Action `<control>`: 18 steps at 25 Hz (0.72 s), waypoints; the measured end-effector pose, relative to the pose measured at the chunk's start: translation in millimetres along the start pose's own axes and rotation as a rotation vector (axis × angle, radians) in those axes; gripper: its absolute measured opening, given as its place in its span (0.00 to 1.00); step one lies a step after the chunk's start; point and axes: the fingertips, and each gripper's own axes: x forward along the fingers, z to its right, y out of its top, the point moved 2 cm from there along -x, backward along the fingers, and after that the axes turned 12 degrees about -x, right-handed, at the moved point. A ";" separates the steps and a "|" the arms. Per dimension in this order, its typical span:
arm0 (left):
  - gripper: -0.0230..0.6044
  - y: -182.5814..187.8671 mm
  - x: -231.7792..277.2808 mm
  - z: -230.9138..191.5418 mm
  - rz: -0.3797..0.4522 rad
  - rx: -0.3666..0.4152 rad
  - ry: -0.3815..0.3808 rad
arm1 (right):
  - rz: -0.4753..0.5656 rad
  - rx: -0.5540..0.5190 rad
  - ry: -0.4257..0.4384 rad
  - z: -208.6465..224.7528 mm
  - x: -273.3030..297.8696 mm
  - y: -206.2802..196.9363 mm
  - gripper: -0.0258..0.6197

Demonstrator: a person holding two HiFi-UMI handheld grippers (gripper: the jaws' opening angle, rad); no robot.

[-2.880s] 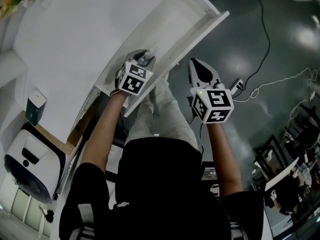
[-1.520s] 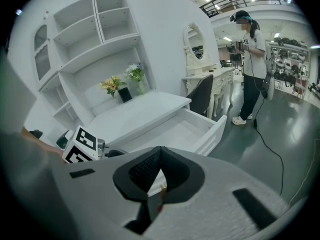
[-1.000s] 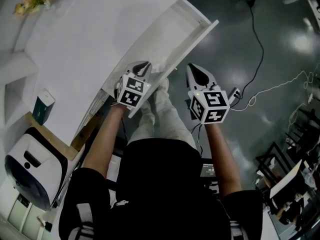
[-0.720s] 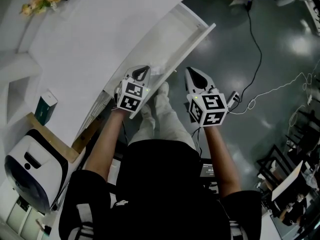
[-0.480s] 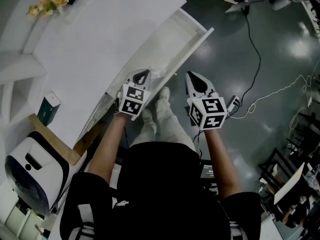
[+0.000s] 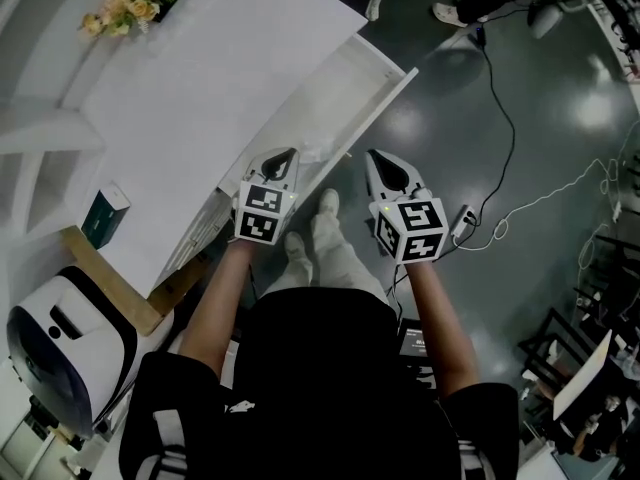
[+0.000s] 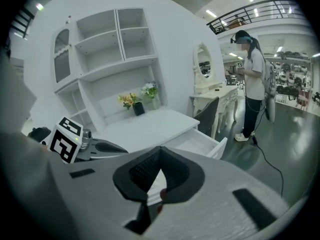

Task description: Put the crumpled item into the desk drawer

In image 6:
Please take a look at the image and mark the white desk drawer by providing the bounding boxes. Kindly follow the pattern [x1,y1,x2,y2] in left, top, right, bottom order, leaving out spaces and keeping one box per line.
[216,32,420,210]

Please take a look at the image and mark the yellow flower bouquet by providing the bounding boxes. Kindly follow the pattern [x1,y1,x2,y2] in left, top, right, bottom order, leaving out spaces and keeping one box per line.
[77,0,182,40]

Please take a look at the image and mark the white shelf unit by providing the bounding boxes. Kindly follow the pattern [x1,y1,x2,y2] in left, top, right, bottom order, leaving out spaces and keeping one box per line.
[0,106,107,242]

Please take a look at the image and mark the person's right forearm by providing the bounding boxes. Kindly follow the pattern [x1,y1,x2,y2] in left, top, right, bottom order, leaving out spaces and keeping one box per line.
[394,260,482,400]

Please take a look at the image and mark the grey chair foot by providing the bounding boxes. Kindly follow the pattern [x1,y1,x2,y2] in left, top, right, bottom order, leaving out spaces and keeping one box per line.
[528,4,565,40]

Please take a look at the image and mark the black metal chair frame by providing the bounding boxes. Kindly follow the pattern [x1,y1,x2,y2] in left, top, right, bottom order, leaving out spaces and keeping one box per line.
[516,306,591,404]

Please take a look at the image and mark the person's left forearm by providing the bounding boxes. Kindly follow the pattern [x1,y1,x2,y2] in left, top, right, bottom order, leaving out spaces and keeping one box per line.
[177,237,259,375]

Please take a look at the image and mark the white and black machine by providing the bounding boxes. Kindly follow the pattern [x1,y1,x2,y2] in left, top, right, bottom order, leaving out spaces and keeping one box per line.
[5,264,140,440]

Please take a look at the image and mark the white item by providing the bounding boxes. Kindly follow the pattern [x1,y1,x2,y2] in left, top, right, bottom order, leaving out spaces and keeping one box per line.
[298,136,343,165]

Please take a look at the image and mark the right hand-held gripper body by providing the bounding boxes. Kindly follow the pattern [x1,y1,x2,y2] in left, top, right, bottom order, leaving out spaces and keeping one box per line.
[368,187,448,266]

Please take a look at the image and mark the person's black shirt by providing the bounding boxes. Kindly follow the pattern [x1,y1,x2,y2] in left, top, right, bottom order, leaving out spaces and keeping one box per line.
[118,286,522,480]

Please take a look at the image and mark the white desk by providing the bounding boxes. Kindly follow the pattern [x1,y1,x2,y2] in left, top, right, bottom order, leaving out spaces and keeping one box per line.
[59,0,369,300]

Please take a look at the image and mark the white cable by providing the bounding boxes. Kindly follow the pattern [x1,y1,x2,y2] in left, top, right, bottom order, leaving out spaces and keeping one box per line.
[452,142,640,254]

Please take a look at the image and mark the white flat board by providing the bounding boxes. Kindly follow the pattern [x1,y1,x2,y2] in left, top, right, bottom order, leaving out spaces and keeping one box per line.
[551,329,614,422]

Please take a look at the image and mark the person's light trousers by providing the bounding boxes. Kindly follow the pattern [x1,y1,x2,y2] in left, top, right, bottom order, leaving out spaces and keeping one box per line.
[263,206,392,310]

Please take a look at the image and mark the dark screen device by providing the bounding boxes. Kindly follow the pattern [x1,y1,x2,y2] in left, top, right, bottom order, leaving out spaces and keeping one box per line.
[396,317,437,385]

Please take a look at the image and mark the person's white shoe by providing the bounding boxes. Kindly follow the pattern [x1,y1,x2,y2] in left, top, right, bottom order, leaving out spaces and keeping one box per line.
[317,187,342,218]
[283,231,309,262]

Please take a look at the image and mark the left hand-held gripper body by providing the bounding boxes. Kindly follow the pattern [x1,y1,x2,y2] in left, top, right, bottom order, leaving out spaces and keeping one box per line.
[232,167,301,245]

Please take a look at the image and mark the black cable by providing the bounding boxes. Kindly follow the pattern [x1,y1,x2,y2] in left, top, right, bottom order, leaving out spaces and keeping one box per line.
[444,23,517,259]

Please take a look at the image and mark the white power adapter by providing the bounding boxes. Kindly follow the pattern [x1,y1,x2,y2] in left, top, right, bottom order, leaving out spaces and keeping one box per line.
[449,203,479,245]

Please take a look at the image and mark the dark green box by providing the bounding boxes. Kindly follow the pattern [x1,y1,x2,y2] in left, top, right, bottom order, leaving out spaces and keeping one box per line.
[79,182,133,251]

